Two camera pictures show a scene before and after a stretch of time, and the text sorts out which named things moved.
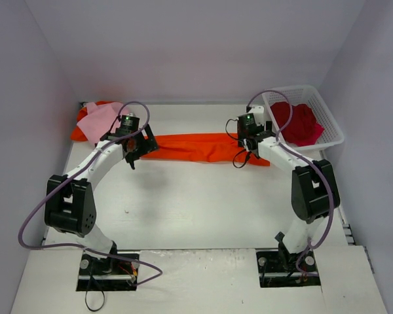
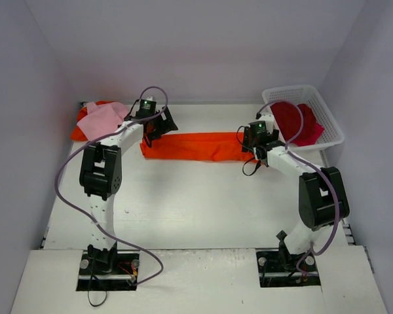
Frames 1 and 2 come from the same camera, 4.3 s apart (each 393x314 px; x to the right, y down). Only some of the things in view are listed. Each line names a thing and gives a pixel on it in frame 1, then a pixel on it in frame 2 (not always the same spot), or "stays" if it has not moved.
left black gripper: [143, 143] -> [164, 122]
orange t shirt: [209, 148] stays
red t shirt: [303, 130] stays
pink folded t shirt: [99, 120] stays
